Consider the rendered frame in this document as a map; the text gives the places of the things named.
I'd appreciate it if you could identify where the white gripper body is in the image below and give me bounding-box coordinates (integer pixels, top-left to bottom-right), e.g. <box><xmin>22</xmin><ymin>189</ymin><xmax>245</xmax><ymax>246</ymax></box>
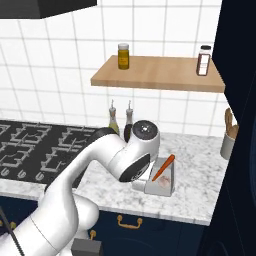
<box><xmin>131</xmin><ymin>179</ymin><xmax>153</xmax><ymax>194</ymax></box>

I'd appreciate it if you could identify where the pale garlic bulb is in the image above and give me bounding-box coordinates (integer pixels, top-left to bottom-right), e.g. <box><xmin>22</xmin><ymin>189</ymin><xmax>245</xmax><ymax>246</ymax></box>
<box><xmin>157</xmin><ymin>175</ymin><xmax>171</xmax><ymax>188</ymax></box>

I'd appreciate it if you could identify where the orange carrot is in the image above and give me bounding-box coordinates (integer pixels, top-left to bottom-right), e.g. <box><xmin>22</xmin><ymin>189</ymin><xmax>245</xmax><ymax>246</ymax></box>
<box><xmin>151</xmin><ymin>153</ymin><xmax>176</xmax><ymax>183</ymax></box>

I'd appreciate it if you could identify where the navy drawer front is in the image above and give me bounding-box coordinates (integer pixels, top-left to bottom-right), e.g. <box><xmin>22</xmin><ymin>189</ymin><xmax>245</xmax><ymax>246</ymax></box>
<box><xmin>87</xmin><ymin>209</ymin><xmax>206</xmax><ymax>256</ymax></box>

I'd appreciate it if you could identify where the dark vinegar bottle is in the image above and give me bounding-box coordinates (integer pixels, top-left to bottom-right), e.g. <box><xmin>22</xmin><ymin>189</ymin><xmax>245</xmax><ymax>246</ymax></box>
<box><xmin>123</xmin><ymin>99</ymin><xmax>135</xmax><ymax>144</ymax></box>

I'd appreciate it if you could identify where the olive oil bottle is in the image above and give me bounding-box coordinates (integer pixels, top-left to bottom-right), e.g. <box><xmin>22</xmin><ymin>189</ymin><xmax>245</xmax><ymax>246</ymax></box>
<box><xmin>108</xmin><ymin>99</ymin><xmax>121</xmax><ymax>136</ymax></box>

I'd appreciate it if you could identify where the white utensil pot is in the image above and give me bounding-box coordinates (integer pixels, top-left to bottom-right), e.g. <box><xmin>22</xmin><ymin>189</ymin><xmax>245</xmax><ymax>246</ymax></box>
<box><xmin>219</xmin><ymin>131</ymin><xmax>236</xmax><ymax>161</ymax></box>

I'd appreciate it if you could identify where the black gas hob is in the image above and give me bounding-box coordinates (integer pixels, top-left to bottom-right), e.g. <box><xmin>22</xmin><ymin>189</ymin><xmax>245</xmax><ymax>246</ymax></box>
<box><xmin>0</xmin><ymin>119</ymin><xmax>108</xmax><ymax>188</ymax></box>

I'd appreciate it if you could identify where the wooden spoon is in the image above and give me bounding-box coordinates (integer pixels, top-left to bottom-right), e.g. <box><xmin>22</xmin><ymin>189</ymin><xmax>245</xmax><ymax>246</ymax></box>
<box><xmin>229</xmin><ymin>123</ymin><xmax>240</xmax><ymax>140</ymax></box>
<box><xmin>224</xmin><ymin>107</ymin><xmax>235</xmax><ymax>135</ymax></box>

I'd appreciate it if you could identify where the dark navy fridge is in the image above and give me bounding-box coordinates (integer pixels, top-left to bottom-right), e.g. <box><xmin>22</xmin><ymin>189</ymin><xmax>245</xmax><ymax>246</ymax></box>
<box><xmin>195</xmin><ymin>0</ymin><xmax>256</xmax><ymax>256</ymax></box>

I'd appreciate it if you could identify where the navy cupboard door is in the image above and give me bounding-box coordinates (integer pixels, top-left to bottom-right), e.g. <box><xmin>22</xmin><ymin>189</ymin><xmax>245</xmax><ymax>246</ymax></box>
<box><xmin>0</xmin><ymin>195</ymin><xmax>46</xmax><ymax>236</ymax></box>

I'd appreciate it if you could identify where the yellow spice jar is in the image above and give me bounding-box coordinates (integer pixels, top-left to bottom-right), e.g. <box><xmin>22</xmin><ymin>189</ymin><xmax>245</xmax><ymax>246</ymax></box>
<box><xmin>117</xmin><ymin>42</ymin><xmax>130</xmax><ymax>71</ymax></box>

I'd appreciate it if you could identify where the brown jar with black lid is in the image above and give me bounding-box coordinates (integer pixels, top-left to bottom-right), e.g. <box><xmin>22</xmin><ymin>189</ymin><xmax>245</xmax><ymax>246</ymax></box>
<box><xmin>196</xmin><ymin>44</ymin><xmax>213</xmax><ymax>77</ymax></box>

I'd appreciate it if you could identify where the dark range hood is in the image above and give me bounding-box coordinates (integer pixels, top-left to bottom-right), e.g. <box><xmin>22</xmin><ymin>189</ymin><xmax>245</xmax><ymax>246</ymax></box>
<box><xmin>0</xmin><ymin>0</ymin><xmax>98</xmax><ymax>20</ymax></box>

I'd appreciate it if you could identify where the gold drawer handle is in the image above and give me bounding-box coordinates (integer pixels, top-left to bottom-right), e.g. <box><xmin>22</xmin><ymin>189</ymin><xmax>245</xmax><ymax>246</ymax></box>
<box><xmin>116</xmin><ymin>214</ymin><xmax>144</xmax><ymax>231</ymax></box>

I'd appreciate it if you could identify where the wooden wall shelf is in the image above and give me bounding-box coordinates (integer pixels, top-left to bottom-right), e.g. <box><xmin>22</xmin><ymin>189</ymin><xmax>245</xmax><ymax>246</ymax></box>
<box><xmin>90</xmin><ymin>54</ymin><xmax>226</xmax><ymax>94</ymax></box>

